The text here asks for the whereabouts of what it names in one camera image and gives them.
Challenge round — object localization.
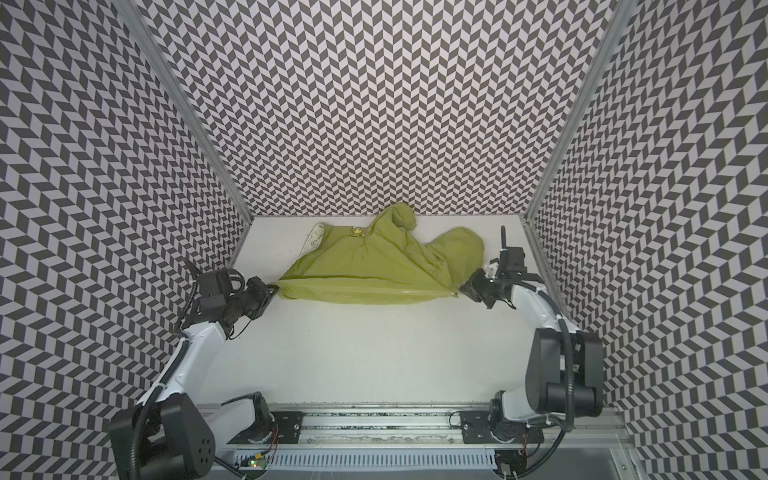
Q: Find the green jacket with printed lining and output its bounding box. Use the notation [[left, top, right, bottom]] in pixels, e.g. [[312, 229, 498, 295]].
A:
[[277, 202, 485, 305]]

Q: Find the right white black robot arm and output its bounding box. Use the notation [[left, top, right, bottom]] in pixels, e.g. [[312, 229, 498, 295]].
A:
[[460, 246, 604, 436]]

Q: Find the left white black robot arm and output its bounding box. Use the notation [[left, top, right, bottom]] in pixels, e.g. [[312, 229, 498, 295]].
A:
[[106, 266, 279, 479]]

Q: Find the small green circuit board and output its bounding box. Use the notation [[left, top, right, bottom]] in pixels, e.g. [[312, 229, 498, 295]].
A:
[[239, 454, 270, 470]]

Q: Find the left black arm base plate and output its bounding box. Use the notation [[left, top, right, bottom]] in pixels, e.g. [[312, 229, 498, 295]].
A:
[[231, 411, 304, 446]]

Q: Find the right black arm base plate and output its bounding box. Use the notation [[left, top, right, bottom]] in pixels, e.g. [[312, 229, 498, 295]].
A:
[[458, 410, 544, 445]]

